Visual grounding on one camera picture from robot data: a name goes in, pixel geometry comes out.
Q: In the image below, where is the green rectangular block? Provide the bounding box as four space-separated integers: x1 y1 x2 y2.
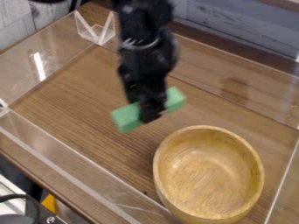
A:
110 87 187 133

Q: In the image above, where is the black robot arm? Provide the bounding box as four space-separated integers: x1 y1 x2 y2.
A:
110 0 177 123

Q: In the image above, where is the clear acrylic tray wall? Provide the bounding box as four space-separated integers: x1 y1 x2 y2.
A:
0 99 174 224

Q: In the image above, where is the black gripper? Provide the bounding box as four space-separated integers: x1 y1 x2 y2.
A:
117 38 177 123

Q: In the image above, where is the yellow black device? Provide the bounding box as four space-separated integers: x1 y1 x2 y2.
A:
24 193 68 224

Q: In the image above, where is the black cable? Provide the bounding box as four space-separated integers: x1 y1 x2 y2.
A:
0 193 42 224

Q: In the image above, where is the brown wooden bowl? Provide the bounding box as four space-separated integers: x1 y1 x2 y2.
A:
153 125 265 224

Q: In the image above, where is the clear acrylic corner bracket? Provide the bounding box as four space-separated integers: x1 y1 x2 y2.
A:
73 11 117 46

